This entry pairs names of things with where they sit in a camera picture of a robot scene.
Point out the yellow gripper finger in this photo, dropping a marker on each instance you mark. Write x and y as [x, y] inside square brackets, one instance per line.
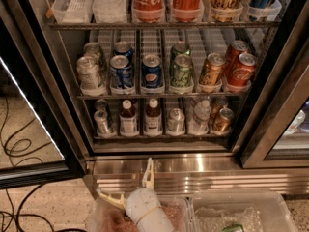
[117, 201]
[148, 178]

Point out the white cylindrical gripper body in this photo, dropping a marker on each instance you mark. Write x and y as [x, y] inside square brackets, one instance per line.
[142, 202]

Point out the brown tea bottle white cap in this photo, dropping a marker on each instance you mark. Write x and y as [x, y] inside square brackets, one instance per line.
[128, 119]

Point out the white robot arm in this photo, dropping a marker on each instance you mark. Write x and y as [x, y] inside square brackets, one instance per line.
[160, 224]

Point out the steel fridge base grille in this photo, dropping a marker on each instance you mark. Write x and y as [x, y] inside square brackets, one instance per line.
[188, 174]

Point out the clear water bottle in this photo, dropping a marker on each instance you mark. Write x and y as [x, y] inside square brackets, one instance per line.
[198, 123]

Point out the open glass fridge door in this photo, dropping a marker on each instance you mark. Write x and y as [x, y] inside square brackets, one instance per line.
[36, 147]

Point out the gold can middle shelf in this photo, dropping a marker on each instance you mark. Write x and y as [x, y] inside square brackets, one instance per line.
[211, 72]

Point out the gold can shelf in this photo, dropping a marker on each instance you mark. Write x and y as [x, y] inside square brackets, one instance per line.
[211, 72]
[224, 10]

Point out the red Coke bottle left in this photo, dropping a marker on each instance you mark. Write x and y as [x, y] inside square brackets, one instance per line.
[148, 11]

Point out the red coke bottle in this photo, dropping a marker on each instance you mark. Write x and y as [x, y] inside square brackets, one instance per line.
[185, 10]
[148, 11]

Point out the red Coke bottle right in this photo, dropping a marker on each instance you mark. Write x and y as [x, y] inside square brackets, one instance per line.
[185, 10]

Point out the white ribbed bottle top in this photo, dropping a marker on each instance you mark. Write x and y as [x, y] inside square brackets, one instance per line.
[110, 11]

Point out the gold can top shelf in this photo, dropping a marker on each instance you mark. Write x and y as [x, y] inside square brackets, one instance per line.
[224, 10]

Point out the blue can top shelf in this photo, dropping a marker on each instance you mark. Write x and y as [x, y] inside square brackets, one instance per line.
[261, 0]

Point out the clear bin pink contents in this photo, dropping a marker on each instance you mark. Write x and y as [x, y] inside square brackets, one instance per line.
[108, 218]

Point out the silver can bottom centre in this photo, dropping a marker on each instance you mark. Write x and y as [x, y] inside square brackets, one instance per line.
[175, 122]

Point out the silver can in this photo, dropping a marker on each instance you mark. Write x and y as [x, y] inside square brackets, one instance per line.
[175, 122]
[101, 104]
[104, 123]

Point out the clear bin with ice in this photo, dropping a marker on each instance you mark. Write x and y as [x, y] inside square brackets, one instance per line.
[257, 210]

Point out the silver can bottom left front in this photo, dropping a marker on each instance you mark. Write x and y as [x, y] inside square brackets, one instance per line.
[104, 123]

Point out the silver can bottom left back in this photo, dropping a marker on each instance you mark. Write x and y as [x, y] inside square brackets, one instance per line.
[101, 104]

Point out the gold can bottom front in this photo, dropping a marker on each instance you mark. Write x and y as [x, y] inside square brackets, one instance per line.
[222, 120]

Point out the green can in bin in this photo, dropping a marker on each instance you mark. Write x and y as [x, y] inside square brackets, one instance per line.
[233, 228]

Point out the gold can bottom back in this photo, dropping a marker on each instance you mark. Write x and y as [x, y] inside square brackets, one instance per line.
[216, 104]

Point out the blue Pepsi can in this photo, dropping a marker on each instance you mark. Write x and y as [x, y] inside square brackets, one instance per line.
[152, 74]

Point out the blue white can front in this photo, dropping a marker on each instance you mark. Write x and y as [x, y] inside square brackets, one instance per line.
[122, 77]

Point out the green can front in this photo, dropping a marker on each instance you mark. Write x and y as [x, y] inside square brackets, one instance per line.
[181, 74]

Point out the white can middle front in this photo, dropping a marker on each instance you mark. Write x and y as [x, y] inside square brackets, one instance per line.
[90, 76]

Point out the blue can back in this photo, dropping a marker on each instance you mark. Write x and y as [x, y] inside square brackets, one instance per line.
[124, 48]

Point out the green can back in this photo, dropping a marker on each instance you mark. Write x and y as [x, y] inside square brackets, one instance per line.
[180, 47]

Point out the red Coke can front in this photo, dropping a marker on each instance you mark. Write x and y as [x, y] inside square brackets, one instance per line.
[242, 70]

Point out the red coke can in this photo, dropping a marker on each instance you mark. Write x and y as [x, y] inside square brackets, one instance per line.
[234, 50]
[242, 70]

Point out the white can middle back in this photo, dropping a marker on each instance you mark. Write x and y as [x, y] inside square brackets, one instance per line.
[94, 49]

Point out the red Coke can back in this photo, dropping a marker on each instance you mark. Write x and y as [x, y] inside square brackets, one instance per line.
[234, 50]

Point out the empty clear tray top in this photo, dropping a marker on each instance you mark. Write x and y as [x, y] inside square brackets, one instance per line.
[72, 11]

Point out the right fridge door frame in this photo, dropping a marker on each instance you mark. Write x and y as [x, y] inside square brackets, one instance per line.
[272, 145]

